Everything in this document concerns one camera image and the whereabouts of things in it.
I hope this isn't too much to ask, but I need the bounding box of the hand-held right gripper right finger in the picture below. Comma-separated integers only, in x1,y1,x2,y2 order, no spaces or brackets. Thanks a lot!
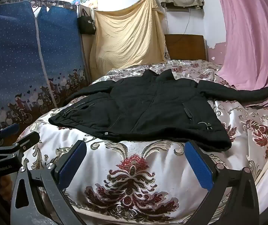
184,141,260,225

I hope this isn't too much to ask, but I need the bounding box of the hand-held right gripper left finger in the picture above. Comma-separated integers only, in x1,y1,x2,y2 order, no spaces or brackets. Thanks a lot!
10,140,87,225

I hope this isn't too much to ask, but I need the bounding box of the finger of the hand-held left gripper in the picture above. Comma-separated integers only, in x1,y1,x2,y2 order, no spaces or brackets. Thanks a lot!
0,123,20,146
0,131,41,156

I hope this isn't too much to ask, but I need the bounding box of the black padded jacket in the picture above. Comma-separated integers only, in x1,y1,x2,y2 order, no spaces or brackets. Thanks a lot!
48,69,268,153

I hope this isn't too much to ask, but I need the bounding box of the floral satin bedspread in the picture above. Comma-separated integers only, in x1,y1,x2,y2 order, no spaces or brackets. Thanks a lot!
15,60,268,225

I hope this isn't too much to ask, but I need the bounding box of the blue fabric wardrobe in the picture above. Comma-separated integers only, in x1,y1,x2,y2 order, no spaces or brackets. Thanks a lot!
0,0,90,136

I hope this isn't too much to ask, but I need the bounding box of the wooden headboard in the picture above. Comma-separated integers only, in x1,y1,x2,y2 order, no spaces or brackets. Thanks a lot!
164,34,207,61

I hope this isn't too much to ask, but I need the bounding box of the black tote bag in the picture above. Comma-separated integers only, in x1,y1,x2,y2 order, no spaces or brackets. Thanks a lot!
77,8,97,35

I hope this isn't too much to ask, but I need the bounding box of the yellow hanging cloth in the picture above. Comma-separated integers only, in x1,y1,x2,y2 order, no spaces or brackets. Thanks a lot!
89,0,168,78

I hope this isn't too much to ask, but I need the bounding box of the pink curtain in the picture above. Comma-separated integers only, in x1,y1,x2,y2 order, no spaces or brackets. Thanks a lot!
204,0,268,108

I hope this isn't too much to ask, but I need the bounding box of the thin wall cable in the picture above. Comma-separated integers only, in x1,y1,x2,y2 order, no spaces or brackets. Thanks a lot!
183,7,192,35

